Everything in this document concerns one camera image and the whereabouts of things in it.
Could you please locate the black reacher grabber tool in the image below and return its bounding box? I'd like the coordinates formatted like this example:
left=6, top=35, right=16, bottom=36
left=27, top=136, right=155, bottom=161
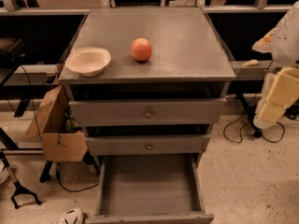
left=0, top=150, right=41, bottom=209

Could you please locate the yellow foam scrap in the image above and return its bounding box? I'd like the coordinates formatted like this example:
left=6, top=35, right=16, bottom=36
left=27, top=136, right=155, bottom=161
left=242, top=59, right=258, bottom=67

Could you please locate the black cable left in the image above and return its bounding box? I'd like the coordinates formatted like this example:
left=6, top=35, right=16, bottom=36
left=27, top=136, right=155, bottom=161
left=6, top=64, right=100, bottom=193

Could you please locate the open cardboard box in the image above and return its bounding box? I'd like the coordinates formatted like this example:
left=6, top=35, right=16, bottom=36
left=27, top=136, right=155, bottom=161
left=24, top=85, right=88, bottom=161

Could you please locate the grey drawer cabinet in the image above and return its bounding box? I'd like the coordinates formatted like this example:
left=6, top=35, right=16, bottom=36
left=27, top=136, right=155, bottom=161
left=60, top=7, right=235, bottom=224

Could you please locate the open bottom grey drawer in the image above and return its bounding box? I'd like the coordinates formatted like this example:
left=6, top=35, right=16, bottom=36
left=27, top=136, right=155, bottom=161
left=86, top=154, right=214, bottom=224

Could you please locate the middle grey drawer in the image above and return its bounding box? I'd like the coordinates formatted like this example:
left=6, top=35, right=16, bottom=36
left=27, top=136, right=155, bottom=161
left=86, top=134, right=210, bottom=156

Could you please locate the white sneaker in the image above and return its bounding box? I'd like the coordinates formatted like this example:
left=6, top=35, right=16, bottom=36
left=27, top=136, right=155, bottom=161
left=52, top=208, right=84, bottom=224

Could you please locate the white paper bowl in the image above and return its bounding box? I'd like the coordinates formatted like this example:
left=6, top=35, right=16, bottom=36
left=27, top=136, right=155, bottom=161
left=65, top=47, right=111, bottom=77

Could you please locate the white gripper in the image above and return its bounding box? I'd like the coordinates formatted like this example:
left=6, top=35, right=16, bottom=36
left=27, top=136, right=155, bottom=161
left=251, top=27, right=299, bottom=130

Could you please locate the red apple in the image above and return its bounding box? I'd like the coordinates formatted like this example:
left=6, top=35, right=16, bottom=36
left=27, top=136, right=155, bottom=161
left=131, top=38, right=152, bottom=62

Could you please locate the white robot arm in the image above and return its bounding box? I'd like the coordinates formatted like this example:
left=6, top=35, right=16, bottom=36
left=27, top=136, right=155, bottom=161
left=252, top=1, right=299, bottom=129

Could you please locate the black floor cable right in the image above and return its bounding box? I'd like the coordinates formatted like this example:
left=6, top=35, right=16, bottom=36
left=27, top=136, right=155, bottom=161
left=222, top=93, right=286, bottom=144

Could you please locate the top grey drawer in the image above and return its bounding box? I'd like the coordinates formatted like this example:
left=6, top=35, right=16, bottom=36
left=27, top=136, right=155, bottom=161
left=69, top=98, right=226, bottom=127

